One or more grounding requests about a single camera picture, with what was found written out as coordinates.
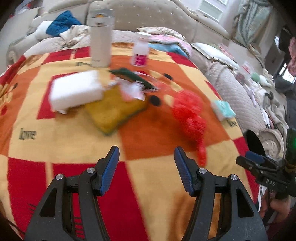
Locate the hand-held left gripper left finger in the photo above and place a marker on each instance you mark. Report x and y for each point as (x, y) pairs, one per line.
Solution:
(109, 171)

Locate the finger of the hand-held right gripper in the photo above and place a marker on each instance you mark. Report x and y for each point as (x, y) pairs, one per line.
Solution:
(247, 163)
(255, 157)

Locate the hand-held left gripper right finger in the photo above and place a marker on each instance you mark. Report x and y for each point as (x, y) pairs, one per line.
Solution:
(183, 171)

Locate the orange white snack packet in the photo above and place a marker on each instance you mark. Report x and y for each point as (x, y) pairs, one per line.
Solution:
(130, 91)

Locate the person's right hand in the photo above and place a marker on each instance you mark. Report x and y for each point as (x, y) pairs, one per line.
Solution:
(281, 208)

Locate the orange red printed blanket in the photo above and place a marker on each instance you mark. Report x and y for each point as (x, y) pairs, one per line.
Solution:
(69, 139)

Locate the yellow sponge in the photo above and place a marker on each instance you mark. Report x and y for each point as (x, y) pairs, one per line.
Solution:
(113, 111)

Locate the pale green round object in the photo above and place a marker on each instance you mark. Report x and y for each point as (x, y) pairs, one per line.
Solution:
(255, 77)

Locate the white sponge block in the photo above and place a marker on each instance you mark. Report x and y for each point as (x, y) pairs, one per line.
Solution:
(76, 91)

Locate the clear plastic zip bag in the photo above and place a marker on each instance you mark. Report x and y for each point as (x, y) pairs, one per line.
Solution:
(246, 68)

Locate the white ruffled pillow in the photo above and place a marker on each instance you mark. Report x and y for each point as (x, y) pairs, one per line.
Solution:
(212, 53)

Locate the white pill bottle pink label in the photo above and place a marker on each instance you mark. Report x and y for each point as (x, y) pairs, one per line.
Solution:
(141, 51)

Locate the folded pink quilt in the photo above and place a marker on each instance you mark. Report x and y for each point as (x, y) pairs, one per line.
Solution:
(171, 44)

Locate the beige insulated bottle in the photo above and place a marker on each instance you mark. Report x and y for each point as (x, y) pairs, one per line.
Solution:
(100, 39)

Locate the floral curtain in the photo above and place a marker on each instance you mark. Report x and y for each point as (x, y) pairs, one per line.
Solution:
(254, 20)

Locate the beige crumpled cloth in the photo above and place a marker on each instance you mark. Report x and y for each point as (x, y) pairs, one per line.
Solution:
(75, 34)

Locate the blue cloth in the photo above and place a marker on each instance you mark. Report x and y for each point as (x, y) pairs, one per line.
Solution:
(63, 23)

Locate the beige tufted headboard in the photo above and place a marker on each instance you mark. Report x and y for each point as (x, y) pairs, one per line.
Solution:
(161, 16)

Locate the white cushion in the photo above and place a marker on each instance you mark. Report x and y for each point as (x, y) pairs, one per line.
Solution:
(42, 29)

